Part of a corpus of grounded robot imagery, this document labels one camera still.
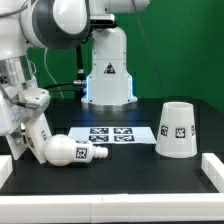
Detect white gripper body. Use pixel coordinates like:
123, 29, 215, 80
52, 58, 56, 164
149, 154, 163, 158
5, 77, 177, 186
0, 75, 37, 136

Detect white lamp base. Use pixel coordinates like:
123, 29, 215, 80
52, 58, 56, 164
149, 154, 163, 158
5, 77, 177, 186
5, 111, 53, 165

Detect white lamp bulb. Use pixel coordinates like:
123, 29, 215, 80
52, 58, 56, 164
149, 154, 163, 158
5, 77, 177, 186
44, 134, 108, 166

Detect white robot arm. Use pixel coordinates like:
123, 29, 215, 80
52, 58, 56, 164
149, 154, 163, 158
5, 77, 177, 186
0, 0, 150, 136

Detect white lamp shade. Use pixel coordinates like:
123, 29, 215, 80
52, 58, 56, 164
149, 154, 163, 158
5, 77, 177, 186
155, 102, 197, 158

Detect paper sheet with markers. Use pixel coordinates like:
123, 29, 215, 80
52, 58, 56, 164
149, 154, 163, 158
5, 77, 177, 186
69, 127, 156, 144

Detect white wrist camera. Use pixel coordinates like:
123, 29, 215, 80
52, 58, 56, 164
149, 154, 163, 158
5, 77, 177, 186
18, 88, 50, 118

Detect white left corner bracket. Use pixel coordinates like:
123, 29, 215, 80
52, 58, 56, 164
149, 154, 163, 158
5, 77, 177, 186
0, 155, 13, 189

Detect black base cables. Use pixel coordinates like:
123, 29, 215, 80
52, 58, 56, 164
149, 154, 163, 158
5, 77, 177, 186
41, 79, 88, 94

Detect grey camera cable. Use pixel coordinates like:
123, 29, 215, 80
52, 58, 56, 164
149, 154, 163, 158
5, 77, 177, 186
43, 46, 64, 100

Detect black camera on stand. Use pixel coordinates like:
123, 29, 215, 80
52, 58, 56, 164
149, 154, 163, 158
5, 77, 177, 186
74, 13, 118, 100

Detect white front rail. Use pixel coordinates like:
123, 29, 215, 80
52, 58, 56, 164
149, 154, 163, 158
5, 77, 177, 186
0, 193, 224, 224

